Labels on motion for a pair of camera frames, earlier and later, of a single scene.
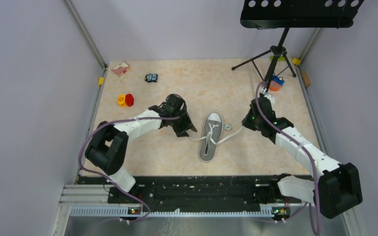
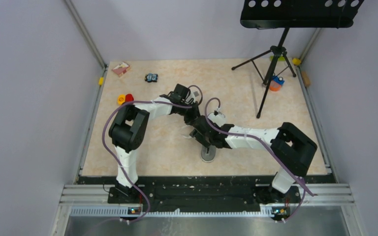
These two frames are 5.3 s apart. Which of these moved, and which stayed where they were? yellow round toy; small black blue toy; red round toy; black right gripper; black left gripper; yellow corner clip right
Moved: black left gripper; black right gripper
Stayed: small black blue toy; red round toy; yellow corner clip right; yellow round toy
